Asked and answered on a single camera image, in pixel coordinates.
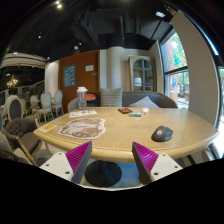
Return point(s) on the arched glass door cabinet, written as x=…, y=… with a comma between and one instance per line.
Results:
x=142, y=73

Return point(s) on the striped cushion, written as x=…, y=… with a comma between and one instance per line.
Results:
x=111, y=97

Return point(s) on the small round pink object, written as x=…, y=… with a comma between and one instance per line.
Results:
x=145, y=110

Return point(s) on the white printed paper sheet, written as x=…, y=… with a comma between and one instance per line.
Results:
x=82, y=113

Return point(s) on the beige patterned mouse pad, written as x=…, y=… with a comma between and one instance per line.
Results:
x=85, y=128

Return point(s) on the grey sofa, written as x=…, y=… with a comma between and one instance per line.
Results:
x=132, y=99

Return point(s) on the chandelier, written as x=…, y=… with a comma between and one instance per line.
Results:
x=12, y=83

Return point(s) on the orange black stool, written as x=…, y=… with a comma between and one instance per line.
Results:
x=92, y=99

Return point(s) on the round wooden table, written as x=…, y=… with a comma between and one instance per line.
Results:
x=191, y=134

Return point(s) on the yellow card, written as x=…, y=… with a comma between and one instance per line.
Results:
x=47, y=127

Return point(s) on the clear plastic shaker bottle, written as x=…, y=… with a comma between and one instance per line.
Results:
x=81, y=96

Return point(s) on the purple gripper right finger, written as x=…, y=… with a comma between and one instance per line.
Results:
x=145, y=160

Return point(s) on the black computer mouse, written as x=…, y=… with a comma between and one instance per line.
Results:
x=162, y=134

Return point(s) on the blue wall poster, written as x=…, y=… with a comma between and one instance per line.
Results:
x=69, y=76

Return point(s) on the white oval back chair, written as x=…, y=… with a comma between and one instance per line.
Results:
x=14, y=107

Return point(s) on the black red small box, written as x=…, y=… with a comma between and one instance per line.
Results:
x=124, y=110

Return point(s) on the grey tufted armchair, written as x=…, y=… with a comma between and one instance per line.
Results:
x=20, y=134

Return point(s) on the light grey cushion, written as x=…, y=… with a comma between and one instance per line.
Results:
x=144, y=102

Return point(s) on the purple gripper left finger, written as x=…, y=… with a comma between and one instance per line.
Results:
x=78, y=159

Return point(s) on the white dining chair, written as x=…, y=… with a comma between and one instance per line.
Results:
x=57, y=101
x=46, y=105

